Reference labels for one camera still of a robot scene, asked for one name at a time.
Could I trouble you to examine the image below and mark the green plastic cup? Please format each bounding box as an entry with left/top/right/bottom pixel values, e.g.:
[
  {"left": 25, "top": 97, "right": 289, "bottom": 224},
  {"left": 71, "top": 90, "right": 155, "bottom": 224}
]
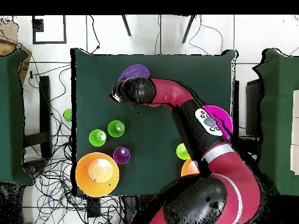
[
  {"left": 107, "top": 120, "right": 126, "bottom": 138},
  {"left": 89, "top": 129, "right": 107, "bottom": 148},
  {"left": 176, "top": 142, "right": 191, "bottom": 161}
]

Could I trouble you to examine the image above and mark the purple plastic bowl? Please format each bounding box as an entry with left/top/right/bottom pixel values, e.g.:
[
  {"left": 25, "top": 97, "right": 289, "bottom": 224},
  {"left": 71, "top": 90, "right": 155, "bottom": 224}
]
[{"left": 118, "top": 64, "right": 151, "bottom": 82}]

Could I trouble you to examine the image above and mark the small green plastic bowl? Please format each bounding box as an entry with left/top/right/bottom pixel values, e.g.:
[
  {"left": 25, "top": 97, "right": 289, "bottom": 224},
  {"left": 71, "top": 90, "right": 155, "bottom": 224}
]
[{"left": 63, "top": 108, "right": 72, "bottom": 123}]

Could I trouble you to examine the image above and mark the large orange plastic bowl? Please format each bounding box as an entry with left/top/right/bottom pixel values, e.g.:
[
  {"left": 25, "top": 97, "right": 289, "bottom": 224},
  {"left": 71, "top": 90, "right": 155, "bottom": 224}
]
[
  {"left": 180, "top": 158, "right": 201, "bottom": 177},
  {"left": 75, "top": 152, "right": 120, "bottom": 198}
]

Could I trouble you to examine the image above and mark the dark green table cloth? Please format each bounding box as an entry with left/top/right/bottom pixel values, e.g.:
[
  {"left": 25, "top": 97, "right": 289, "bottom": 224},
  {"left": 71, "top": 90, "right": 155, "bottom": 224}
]
[{"left": 70, "top": 48, "right": 239, "bottom": 197}]

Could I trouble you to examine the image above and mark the purple plastic cup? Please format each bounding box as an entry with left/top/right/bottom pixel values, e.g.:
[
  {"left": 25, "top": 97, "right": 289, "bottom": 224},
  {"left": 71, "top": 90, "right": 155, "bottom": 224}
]
[{"left": 113, "top": 146, "right": 131, "bottom": 165}]

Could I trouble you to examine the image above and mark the black stand bar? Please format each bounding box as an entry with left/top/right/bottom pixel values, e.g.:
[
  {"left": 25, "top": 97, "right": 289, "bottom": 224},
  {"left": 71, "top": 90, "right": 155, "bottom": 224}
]
[
  {"left": 231, "top": 80, "right": 240, "bottom": 141},
  {"left": 23, "top": 75, "right": 53, "bottom": 159}
]

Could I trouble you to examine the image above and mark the black tripod leg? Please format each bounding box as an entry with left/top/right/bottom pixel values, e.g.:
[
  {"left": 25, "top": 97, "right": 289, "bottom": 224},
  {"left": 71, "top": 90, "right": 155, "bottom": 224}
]
[
  {"left": 121, "top": 15, "right": 132, "bottom": 37},
  {"left": 182, "top": 15, "right": 197, "bottom": 44}
]

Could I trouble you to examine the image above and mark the brown cardboard box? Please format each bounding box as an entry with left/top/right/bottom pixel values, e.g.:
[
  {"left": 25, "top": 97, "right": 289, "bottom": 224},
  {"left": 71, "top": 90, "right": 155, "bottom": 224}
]
[{"left": 0, "top": 18, "right": 33, "bottom": 85}]

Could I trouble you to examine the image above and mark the green side table cloth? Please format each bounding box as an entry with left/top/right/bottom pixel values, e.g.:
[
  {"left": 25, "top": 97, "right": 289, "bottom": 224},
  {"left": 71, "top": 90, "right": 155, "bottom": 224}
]
[
  {"left": 251, "top": 48, "right": 299, "bottom": 197},
  {"left": 0, "top": 50, "right": 34, "bottom": 187}
]

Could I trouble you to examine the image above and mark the black floor power box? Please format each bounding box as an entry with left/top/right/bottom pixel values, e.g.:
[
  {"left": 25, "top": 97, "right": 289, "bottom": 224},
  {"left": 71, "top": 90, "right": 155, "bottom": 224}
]
[{"left": 86, "top": 197, "right": 102, "bottom": 218}]

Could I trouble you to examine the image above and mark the large pink plastic bowl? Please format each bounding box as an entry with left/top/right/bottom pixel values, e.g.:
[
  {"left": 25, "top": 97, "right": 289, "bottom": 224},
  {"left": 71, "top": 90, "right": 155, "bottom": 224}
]
[{"left": 201, "top": 105, "right": 234, "bottom": 141}]

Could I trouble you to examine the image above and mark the black equipment box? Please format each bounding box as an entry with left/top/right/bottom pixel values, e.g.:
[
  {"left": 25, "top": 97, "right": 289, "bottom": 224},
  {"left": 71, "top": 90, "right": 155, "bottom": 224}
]
[{"left": 245, "top": 78, "right": 263, "bottom": 137}]

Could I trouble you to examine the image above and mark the thin black cable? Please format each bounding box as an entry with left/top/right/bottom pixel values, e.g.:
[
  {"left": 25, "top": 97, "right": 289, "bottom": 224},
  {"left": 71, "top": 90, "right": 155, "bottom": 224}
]
[
  {"left": 187, "top": 15, "right": 224, "bottom": 56},
  {"left": 88, "top": 15, "right": 101, "bottom": 55}
]

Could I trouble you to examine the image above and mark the tangle of floor cables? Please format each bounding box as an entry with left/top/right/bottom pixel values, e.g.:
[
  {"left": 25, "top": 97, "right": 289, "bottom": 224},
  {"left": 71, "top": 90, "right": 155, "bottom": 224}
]
[{"left": 22, "top": 62, "right": 80, "bottom": 224}]

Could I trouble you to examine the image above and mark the black square floor frame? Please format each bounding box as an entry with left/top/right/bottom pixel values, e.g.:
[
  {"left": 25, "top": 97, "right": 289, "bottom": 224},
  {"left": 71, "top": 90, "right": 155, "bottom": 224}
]
[{"left": 32, "top": 15, "right": 67, "bottom": 45}]

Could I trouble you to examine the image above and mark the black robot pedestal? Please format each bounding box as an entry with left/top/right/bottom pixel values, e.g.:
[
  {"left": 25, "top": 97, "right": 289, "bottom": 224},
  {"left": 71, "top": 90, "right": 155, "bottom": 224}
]
[{"left": 121, "top": 195, "right": 143, "bottom": 222}]

